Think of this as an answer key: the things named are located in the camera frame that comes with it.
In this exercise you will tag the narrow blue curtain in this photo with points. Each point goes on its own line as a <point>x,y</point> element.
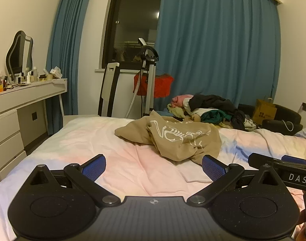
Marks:
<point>65,55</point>

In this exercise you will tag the pale yellow garment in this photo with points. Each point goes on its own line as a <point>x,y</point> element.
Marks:
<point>176,111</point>

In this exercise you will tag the wide blue curtain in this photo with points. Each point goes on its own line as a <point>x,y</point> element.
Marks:
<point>218,42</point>

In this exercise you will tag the pink garment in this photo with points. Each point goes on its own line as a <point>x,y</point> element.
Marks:
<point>180,100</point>

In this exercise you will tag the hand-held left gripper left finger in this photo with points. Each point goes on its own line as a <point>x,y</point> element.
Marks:
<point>94,167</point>

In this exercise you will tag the red cloth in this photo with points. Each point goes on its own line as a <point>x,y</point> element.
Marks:
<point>163,85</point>

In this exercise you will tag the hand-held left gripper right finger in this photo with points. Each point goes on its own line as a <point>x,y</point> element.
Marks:
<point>213,168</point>

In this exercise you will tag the beige printed sweatshirt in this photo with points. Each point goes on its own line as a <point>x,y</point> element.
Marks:
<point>183,140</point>

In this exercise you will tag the black garment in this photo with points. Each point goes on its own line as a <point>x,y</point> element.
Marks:
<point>213,103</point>

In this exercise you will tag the dark window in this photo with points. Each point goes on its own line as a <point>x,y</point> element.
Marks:
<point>133,17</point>

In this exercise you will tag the pastel bed sheet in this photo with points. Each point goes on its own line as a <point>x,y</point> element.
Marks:
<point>143,165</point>

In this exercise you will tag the black gold jar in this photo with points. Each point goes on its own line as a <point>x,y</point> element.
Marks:
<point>43,77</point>

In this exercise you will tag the white garment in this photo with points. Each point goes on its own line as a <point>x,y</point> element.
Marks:
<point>200,111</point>

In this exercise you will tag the row of cosmetic bottles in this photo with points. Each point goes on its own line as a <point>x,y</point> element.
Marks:
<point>31,76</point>

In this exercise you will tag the yellow paper bag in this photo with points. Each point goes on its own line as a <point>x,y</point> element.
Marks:
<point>264,110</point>

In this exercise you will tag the wavy black-framed mirror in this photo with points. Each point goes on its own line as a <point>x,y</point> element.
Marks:
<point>17,55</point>

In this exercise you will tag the green garment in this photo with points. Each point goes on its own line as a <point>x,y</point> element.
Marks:
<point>213,116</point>

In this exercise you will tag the white vanity desk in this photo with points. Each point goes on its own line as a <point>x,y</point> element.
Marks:
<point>17,98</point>

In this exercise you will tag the white chair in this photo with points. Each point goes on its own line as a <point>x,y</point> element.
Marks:
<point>110,85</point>

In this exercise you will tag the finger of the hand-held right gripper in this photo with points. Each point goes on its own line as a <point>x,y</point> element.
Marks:
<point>293,158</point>
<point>259,160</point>

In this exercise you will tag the black sofa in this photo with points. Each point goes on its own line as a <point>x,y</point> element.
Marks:
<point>285,115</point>

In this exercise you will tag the garment steamer stand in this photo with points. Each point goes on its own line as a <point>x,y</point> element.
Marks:
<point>150,80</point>

